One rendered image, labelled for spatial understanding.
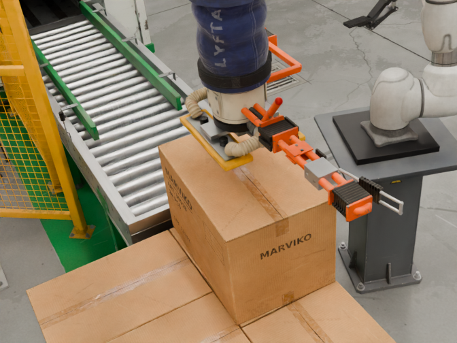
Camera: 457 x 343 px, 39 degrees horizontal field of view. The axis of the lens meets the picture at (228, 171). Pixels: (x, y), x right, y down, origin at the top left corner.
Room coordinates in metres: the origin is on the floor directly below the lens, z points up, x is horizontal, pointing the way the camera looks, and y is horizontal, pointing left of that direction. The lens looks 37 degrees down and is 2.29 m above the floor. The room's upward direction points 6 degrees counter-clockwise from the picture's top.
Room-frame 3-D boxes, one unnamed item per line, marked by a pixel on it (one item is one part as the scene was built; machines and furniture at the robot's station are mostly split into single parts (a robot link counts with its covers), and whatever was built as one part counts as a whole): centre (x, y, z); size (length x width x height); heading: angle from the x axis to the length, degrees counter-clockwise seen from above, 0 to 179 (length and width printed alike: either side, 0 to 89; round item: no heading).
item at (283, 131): (1.52, -0.16, 1.25); 0.10 x 0.08 x 0.06; 114
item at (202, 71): (1.75, -0.06, 1.36); 0.23 x 0.23 x 0.04
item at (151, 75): (3.58, 0.51, 0.60); 1.60 x 0.10 x 0.09; 25
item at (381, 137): (2.15, -0.67, 0.80); 0.22 x 0.18 x 0.06; 9
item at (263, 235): (1.77, -0.04, 0.74); 0.60 x 0.40 x 0.40; 22
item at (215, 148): (1.71, 0.03, 1.14); 0.34 x 0.10 x 0.05; 24
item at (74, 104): (3.36, 1.00, 0.60); 1.60 x 0.10 x 0.09; 25
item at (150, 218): (2.09, 0.11, 0.58); 0.70 x 0.03 x 0.06; 115
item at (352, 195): (1.20, -0.29, 1.25); 0.08 x 0.07 x 0.05; 24
